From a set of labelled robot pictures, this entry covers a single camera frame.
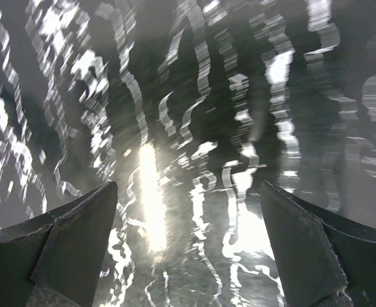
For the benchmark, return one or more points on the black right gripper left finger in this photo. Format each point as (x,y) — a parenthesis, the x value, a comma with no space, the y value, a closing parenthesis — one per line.
(55,259)

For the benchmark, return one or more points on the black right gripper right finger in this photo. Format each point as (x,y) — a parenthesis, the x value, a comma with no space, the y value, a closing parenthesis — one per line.
(323,259)

